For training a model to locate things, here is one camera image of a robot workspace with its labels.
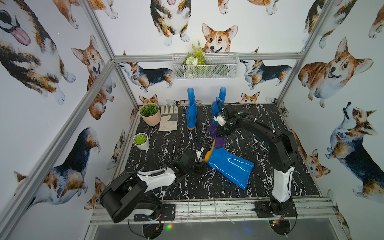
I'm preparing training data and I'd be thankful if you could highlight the blue rubber boot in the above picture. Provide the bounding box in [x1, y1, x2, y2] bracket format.
[186, 88, 197, 130]
[205, 140, 255, 190]
[211, 87, 227, 126]

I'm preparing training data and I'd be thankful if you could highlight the purple cloth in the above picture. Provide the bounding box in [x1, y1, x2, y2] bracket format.
[208, 123, 225, 149]

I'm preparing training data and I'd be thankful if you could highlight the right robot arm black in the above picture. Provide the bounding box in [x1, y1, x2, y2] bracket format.
[213, 108, 299, 215]

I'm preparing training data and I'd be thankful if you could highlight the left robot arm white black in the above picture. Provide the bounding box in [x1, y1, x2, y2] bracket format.
[100, 159, 208, 224]

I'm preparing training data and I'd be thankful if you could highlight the white grey work glove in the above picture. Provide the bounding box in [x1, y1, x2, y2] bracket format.
[159, 105, 179, 132]

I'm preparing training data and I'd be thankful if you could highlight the green plant in white pot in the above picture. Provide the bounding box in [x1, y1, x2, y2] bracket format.
[134, 134, 148, 146]

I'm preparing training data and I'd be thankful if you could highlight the small white plant pot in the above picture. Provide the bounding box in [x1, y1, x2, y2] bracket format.
[133, 133, 150, 151]

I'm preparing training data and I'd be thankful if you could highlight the pink ribbed plant pot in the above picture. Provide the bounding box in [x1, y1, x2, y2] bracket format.
[139, 107, 161, 126]

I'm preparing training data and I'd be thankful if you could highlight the green plant in pink pot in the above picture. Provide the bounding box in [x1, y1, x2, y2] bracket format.
[140, 104, 159, 117]

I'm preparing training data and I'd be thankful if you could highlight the fern and white flower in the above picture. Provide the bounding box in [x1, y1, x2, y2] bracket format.
[183, 41, 207, 78]

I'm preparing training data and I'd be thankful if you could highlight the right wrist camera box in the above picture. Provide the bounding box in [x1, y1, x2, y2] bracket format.
[215, 102, 231, 126]

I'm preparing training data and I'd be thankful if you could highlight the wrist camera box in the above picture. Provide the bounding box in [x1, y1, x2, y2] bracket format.
[180, 147, 204, 167]
[215, 102, 231, 126]

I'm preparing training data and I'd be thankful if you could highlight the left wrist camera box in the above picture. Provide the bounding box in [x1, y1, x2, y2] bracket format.
[180, 147, 204, 167]

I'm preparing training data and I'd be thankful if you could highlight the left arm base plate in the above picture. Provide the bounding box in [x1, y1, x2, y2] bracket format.
[133, 203, 176, 222]

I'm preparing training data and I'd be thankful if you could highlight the white wire wall basket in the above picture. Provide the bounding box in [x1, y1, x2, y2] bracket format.
[172, 53, 240, 80]

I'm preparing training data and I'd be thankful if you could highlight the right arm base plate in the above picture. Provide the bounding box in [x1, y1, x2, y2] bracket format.
[254, 200, 298, 218]

